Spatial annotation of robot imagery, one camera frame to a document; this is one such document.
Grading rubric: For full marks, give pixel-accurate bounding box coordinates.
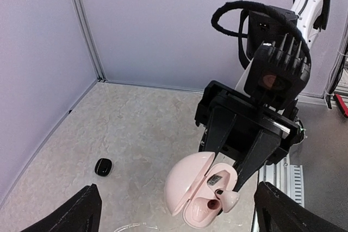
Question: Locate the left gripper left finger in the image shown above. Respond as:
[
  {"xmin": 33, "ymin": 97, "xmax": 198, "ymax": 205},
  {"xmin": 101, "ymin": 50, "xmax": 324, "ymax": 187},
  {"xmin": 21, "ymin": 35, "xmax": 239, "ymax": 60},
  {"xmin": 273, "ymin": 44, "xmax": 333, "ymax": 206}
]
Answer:
[{"xmin": 22, "ymin": 184, "xmax": 102, "ymax": 232}]

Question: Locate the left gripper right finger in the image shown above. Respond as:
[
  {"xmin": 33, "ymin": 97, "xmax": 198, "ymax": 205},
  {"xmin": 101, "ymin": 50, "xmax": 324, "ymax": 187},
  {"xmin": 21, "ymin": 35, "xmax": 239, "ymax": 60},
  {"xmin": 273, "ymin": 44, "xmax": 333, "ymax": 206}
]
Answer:
[{"xmin": 254, "ymin": 181, "xmax": 345, "ymax": 232}]

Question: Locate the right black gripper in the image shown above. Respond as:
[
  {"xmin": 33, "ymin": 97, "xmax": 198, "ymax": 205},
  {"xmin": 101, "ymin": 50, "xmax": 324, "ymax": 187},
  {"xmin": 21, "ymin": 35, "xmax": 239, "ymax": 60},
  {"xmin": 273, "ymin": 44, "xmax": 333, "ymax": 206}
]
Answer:
[{"xmin": 195, "ymin": 80, "xmax": 299, "ymax": 191}]

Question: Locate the black earbud charging case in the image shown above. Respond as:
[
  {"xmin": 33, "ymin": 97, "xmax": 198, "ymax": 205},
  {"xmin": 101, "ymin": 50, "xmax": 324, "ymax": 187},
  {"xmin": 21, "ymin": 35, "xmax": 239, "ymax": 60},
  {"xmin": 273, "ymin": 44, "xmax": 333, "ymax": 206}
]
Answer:
[{"xmin": 95, "ymin": 158, "xmax": 113, "ymax": 177}]

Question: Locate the pink earbud charging case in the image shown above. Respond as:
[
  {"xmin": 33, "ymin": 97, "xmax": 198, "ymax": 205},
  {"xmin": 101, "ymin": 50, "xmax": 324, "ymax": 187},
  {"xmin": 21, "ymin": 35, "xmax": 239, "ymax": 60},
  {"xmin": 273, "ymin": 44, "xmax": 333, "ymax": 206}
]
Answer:
[{"xmin": 164, "ymin": 152, "xmax": 240, "ymax": 229}]

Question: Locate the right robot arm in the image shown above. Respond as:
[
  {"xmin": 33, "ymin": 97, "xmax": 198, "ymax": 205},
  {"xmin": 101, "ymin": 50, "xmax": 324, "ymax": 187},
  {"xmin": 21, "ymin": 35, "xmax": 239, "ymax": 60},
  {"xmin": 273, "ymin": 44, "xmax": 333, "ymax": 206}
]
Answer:
[{"xmin": 195, "ymin": 0, "xmax": 331, "ymax": 195}]

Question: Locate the front aluminium rail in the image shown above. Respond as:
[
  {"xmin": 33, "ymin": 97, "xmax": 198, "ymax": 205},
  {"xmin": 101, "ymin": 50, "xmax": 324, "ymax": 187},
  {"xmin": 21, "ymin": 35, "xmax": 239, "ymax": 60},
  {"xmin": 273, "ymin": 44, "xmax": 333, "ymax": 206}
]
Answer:
[{"xmin": 251, "ymin": 150, "xmax": 305, "ymax": 232}]

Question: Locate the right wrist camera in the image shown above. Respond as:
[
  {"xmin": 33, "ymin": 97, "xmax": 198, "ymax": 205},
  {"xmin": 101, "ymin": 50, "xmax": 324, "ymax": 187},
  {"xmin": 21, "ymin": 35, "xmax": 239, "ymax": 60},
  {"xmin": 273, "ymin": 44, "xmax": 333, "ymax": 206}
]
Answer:
[{"xmin": 235, "ymin": 33, "xmax": 312, "ymax": 110}]

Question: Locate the right camera cable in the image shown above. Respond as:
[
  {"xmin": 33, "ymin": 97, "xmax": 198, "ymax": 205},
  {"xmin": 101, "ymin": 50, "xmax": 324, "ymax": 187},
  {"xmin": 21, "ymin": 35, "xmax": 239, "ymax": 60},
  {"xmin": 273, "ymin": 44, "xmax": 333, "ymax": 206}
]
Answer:
[{"xmin": 210, "ymin": 0, "xmax": 312, "ymax": 67}]

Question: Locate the red handled tool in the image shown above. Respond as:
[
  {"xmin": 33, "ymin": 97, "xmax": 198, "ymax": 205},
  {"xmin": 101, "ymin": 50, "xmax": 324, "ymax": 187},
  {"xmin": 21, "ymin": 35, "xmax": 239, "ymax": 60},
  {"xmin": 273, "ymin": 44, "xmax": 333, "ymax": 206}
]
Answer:
[{"xmin": 333, "ymin": 93, "xmax": 348, "ymax": 118}]

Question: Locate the left aluminium frame post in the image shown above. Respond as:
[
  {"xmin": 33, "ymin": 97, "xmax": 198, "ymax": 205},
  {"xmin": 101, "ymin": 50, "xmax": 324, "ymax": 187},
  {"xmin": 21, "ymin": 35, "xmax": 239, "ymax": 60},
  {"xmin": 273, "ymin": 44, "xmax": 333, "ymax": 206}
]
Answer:
[{"xmin": 72, "ymin": 0, "xmax": 107, "ymax": 82}]

